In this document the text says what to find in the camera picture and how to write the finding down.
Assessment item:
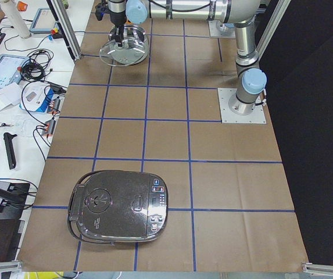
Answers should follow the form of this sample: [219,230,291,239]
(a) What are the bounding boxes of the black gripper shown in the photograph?
[109,10,126,47]

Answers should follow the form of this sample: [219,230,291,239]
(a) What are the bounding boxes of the glass pot lid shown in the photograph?
[99,38,149,67]

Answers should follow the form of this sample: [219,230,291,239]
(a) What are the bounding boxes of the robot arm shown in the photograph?
[95,1,267,116]

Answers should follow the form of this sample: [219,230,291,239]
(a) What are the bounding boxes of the pale green electric pot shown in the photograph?
[108,24,149,66]

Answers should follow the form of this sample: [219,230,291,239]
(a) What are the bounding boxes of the far teach pendant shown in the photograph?
[30,8,58,34]

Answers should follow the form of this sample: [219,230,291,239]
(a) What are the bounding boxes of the teach pendant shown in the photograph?
[30,8,58,34]
[0,54,28,89]

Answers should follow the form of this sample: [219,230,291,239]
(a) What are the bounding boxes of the blue white box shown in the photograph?
[19,82,54,113]

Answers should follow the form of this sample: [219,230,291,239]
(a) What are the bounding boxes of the near teach pendant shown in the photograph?
[0,54,28,89]

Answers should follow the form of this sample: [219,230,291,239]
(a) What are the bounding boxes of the black bar tool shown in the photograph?
[3,132,17,170]

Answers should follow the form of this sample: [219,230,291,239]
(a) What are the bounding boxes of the black rice cooker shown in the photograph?
[67,170,168,245]

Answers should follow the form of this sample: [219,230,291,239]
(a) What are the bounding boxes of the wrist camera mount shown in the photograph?
[95,1,109,21]

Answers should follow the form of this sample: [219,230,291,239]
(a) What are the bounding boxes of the aluminium frame post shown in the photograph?
[46,0,82,61]

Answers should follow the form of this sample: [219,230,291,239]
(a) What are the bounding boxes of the black cable bundle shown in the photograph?
[20,49,53,81]

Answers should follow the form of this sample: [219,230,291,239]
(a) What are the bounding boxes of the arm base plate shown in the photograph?
[217,88,267,124]
[209,20,235,39]

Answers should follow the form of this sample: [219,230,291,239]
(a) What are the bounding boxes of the white pipe post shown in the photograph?
[0,0,31,39]

